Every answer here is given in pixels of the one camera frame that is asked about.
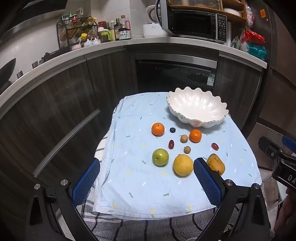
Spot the black wok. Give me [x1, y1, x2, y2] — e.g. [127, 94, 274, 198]
[0, 58, 17, 87]

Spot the black microwave oven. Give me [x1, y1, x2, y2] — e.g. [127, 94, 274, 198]
[159, 3, 228, 44]

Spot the dark wood cabinet door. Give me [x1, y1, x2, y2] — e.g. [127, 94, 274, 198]
[86, 50, 137, 130]
[0, 59, 102, 181]
[217, 56, 264, 137]

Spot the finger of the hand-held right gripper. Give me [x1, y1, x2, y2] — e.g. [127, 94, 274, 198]
[258, 136, 281, 163]
[282, 136, 296, 154]

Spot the light blue patterned tablecloth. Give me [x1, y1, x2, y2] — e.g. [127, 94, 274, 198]
[92, 92, 263, 219]

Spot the white rice cooker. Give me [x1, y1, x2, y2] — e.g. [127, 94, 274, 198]
[143, 5, 170, 38]

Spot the white kitchen countertop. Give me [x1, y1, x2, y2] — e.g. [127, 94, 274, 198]
[0, 37, 267, 112]

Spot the dark grey refrigerator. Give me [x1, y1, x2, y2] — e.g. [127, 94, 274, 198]
[252, 0, 296, 149]

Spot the yellow mango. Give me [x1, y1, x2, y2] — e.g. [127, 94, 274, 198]
[206, 153, 226, 176]

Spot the tangerine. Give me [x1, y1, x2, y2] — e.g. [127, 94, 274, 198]
[189, 129, 202, 143]
[151, 122, 165, 137]

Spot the person's right hand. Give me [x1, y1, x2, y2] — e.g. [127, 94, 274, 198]
[274, 188, 296, 232]

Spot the black built-in dishwasher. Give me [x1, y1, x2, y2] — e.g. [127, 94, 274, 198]
[135, 53, 219, 94]

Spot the pink plastic bag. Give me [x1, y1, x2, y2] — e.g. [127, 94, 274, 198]
[245, 5, 254, 26]

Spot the black gas stove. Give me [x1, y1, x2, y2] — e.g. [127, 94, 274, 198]
[16, 52, 62, 78]

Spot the dark range hood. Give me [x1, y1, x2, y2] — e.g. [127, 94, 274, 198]
[0, 0, 68, 41]

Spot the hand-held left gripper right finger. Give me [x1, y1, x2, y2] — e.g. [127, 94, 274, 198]
[193, 157, 271, 241]

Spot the large soy sauce bottle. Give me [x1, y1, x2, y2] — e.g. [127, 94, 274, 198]
[119, 15, 131, 40]

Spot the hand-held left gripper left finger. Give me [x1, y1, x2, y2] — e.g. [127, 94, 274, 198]
[24, 158, 101, 241]

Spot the white dish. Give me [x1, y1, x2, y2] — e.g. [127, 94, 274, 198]
[223, 8, 241, 16]

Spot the white plastic bag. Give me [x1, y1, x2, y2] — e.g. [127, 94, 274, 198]
[231, 35, 245, 51]

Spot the red plastic bag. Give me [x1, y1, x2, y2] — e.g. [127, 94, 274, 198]
[242, 30, 265, 45]

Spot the green plastic bag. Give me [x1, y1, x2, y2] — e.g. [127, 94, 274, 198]
[245, 42, 267, 61]

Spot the yellow lemon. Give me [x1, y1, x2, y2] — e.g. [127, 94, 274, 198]
[173, 154, 194, 176]

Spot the green lime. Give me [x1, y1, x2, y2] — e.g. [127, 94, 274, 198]
[152, 148, 169, 166]

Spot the silver roll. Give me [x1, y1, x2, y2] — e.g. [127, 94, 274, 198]
[227, 22, 233, 46]

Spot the green plastic container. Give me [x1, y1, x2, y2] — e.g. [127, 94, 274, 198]
[99, 30, 111, 43]

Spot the white scalloped bowl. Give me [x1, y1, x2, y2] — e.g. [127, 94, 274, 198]
[166, 87, 229, 128]

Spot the black wire spice rack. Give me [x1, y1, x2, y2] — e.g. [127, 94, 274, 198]
[57, 17, 99, 51]

